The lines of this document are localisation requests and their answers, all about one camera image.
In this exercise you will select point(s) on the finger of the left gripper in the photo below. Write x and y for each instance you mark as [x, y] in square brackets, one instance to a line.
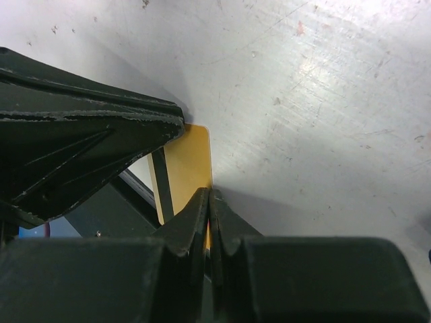
[63, 137]

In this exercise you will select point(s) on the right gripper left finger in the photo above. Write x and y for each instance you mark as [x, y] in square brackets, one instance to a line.
[154, 279]

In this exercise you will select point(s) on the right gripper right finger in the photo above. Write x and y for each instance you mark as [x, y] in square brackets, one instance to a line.
[256, 278]

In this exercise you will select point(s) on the gold card magnetic stripe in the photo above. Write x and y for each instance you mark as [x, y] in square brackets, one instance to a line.
[178, 169]

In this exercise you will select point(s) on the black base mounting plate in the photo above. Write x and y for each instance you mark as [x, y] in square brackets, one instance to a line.
[124, 208]

